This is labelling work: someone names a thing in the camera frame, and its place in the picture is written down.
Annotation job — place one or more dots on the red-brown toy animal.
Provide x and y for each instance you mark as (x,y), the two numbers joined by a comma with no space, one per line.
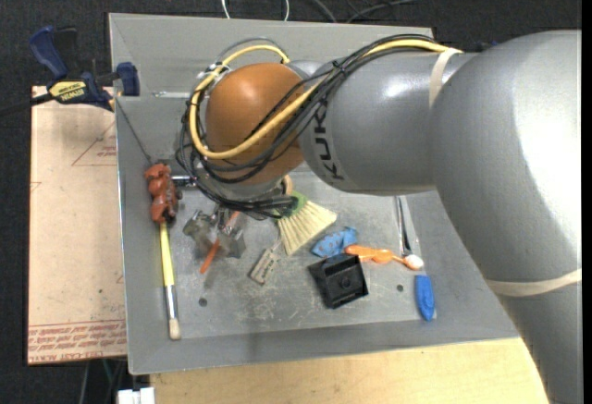
(162,194)

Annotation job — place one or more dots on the black square plastic box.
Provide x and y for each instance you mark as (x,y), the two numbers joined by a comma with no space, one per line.
(340,281)

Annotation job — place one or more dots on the orange stick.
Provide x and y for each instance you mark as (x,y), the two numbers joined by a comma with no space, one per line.
(210,256)

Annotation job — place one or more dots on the blue dotted sponge piece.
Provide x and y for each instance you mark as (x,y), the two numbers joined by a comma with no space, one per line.
(332,242)

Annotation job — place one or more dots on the orange spoon with white tip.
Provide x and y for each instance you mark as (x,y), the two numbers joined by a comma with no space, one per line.
(377,255)

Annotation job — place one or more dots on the grey metal bin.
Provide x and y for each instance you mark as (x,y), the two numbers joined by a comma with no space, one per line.
(277,300)

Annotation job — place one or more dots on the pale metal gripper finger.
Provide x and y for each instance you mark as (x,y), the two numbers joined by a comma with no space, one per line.
(232,242)
(200,228)

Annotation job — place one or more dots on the brown cardboard board red print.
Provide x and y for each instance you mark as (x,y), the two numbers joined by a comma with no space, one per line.
(69,231)

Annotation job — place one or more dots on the silver metal tweezers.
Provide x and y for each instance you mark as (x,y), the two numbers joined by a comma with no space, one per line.
(404,231)

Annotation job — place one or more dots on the pale bristle hand brush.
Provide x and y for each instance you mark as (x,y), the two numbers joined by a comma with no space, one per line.
(303,222)

